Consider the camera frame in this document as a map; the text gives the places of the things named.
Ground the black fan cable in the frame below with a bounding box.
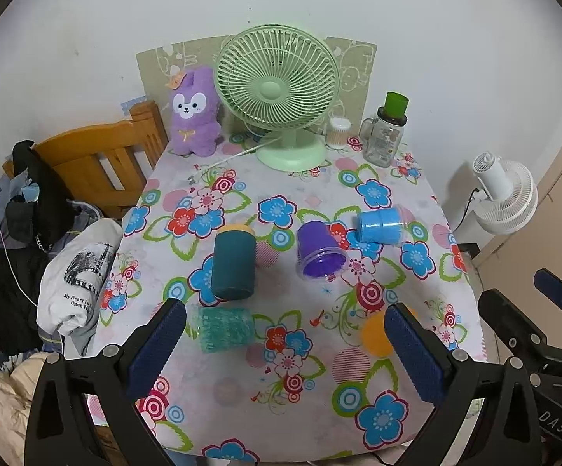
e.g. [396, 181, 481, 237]
[456, 187, 482, 232]

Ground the black hanging garment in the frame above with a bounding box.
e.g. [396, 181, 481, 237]
[6, 141, 74, 259]

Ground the white round fan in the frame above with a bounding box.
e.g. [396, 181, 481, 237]
[470, 152, 538, 234]

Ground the green desk fan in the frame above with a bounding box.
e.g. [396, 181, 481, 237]
[214, 24, 341, 172]

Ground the wooden chair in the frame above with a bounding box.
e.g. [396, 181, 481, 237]
[3, 101, 169, 219]

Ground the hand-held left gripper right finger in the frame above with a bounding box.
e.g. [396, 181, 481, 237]
[384, 302, 554, 466]

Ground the white printed t-shirt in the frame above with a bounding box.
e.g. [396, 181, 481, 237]
[37, 218, 124, 356]

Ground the green translucent cup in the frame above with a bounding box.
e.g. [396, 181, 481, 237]
[186, 306, 253, 354]

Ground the cotton swab jar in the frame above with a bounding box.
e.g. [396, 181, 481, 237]
[327, 116, 351, 150]

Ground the blue cup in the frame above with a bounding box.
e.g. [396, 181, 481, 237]
[356, 207, 407, 246]

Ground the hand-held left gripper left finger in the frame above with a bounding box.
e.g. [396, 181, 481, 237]
[23, 297, 188, 466]

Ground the black cloth pile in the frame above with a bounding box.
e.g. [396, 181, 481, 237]
[0, 247, 45, 353]

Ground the thin white charging cable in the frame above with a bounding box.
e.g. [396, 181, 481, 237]
[0, 199, 39, 309]

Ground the glass mug jar green lid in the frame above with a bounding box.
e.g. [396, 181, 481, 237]
[359, 91, 410, 168]

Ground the purple cup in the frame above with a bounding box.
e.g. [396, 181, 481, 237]
[295, 221, 347, 281]

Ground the floral tablecloth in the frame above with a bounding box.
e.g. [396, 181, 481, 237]
[87, 126, 486, 464]

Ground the dark teal cup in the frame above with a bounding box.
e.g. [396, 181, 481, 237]
[211, 223, 256, 300]

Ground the beige jacket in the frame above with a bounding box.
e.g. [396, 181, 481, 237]
[0, 352, 52, 462]

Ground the purple plush toy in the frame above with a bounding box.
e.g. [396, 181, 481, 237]
[165, 66, 223, 157]

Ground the white fan cable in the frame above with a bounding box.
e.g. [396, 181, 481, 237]
[188, 138, 279, 180]

